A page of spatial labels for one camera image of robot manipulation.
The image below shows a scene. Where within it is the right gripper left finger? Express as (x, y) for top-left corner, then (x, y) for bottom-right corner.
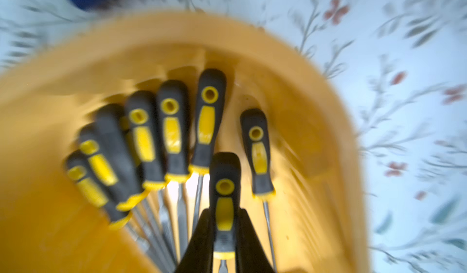
(175, 209), (214, 273)

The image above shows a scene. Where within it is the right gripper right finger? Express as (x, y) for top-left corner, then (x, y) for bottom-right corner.
(235, 208), (274, 273)

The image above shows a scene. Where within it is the yellow plastic storage tray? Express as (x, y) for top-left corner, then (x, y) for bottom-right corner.
(1, 13), (370, 273)

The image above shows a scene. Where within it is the black yellow file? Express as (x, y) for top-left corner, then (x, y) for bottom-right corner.
(189, 68), (227, 231)
(156, 80), (190, 258)
(209, 152), (242, 273)
(125, 91), (176, 273)
(64, 150), (169, 273)
(95, 104), (145, 210)
(240, 108), (277, 271)
(79, 123), (161, 257)

